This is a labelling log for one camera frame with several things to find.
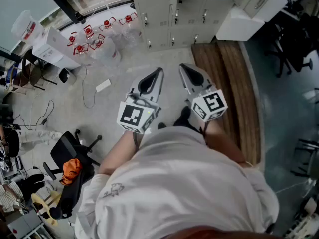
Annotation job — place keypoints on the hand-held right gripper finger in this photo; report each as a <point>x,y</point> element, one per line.
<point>205,80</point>
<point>185,83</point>

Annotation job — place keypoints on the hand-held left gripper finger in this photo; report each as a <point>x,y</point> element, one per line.
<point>134,86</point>
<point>158,91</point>

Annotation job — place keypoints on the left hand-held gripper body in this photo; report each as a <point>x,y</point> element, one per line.
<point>129,116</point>

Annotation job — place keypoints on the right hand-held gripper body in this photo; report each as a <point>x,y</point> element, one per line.
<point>214,102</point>

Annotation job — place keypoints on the grey metal locker cabinet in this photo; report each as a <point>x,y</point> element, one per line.
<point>157,9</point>

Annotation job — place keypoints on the person's right forearm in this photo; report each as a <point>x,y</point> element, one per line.
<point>224,143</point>

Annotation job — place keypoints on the person's left forearm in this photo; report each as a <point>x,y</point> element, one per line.
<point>114,153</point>

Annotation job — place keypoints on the wooden slat platform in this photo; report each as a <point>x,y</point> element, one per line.
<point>236,83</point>

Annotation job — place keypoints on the white power strip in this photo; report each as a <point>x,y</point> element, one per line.
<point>103,85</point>

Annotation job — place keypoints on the person's right black shoe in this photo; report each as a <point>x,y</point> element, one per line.
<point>184,116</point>

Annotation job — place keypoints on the person's black shoe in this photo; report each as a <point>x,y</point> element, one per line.
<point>184,116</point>
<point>162,126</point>

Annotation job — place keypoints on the person's left black shoe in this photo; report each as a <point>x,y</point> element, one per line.
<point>162,126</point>

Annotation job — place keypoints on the group of clear water jugs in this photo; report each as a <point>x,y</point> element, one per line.
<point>107,51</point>

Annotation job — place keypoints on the black office chair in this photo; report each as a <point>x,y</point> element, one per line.
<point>296,46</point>
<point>67,146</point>

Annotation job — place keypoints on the grey waste bin black liner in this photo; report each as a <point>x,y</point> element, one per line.
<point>65,75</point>

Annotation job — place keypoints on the orange cloth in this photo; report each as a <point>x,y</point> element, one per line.
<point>71,170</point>

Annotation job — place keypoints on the person's white t-shirt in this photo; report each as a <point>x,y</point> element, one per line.
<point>174,183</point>

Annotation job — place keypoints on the black cylindrical flask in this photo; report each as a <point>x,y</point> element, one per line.
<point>80,17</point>

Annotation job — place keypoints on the white cardboard box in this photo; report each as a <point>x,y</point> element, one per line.
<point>53,43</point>

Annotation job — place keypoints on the brown wooden chair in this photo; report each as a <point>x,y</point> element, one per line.
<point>31,71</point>

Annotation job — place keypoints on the large clear jug red label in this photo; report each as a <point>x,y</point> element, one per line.
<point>25,26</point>

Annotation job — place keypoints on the yellow wooden stool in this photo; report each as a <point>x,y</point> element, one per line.
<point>35,198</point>

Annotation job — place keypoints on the white shelf unit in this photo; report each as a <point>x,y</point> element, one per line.
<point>22,223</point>

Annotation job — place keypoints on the white block pedestal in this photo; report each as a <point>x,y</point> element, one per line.
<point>236,26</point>

